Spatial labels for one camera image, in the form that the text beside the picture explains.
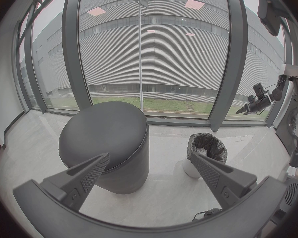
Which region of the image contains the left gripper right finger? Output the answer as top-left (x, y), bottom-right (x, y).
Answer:
top-left (190, 153), bottom-right (259, 212)

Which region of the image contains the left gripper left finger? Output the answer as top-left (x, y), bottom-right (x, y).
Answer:
top-left (48, 153), bottom-right (111, 212)

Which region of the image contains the black plastic bag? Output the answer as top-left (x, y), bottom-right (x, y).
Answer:
top-left (187, 132), bottom-right (227, 164)

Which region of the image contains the clear printed wrapper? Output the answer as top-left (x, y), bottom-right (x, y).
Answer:
top-left (196, 146), bottom-right (209, 157)

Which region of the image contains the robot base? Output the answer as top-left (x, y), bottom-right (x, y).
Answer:
top-left (271, 103), bottom-right (298, 235)

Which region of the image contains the window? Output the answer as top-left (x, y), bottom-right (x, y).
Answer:
top-left (12, 0), bottom-right (296, 133)

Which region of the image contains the black cable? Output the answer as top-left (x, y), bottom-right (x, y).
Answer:
top-left (193, 207), bottom-right (224, 223)

